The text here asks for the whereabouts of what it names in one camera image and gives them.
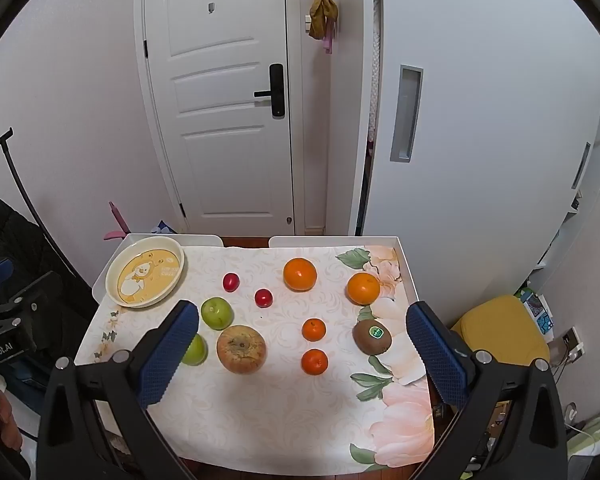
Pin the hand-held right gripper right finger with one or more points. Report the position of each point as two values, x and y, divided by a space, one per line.
437 355

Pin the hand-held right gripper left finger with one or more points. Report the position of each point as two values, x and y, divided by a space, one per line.
167 355

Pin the green apple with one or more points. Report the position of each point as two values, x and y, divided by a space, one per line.
216 312
197 352

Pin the brown kiwi with green sticker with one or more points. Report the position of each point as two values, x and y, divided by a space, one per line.
371 336

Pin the large brown russet apple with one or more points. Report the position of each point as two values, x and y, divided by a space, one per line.
241 350

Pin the white fruit bowl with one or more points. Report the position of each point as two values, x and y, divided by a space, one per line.
145 272

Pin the large orange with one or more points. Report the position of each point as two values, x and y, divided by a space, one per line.
363 288
300 274

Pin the small tangerine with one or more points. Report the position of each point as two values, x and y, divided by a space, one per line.
314 361
313 329

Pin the white rimmed table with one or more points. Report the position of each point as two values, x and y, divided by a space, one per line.
404 265

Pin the black metal stand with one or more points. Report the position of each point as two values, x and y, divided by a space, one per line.
22 185

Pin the small red tomato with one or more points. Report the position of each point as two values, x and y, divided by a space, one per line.
231 281
263 298

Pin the blue patterned box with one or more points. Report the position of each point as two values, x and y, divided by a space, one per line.
540 312

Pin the pink plastic stand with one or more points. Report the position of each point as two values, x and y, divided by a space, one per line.
117 220

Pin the floral tablecloth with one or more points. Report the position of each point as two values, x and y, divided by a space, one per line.
280 410

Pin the blue toy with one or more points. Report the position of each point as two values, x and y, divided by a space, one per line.
166 227

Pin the green striped cloth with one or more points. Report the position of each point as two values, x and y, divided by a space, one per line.
592 440

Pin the white sliding door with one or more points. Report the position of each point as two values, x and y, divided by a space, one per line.
480 160

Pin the white panelled door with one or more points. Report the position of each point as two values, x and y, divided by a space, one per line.
220 125

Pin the brown hanging cloth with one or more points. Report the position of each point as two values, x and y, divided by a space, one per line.
322 15

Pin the wall power socket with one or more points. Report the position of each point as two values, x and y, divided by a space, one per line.
574 344

